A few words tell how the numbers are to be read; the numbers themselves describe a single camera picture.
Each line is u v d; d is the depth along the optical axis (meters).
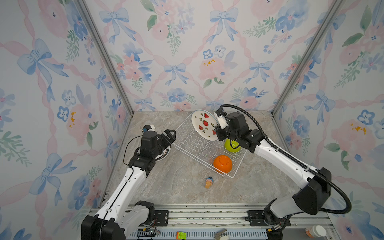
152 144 0.60
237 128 0.58
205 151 0.87
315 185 0.41
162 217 0.75
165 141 0.69
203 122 0.82
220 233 0.70
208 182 0.83
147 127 0.71
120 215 0.42
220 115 0.66
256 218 0.73
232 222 0.73
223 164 0.86
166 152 0.95
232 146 0.70
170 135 0.70
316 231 0.65
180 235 0.68
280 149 0.49
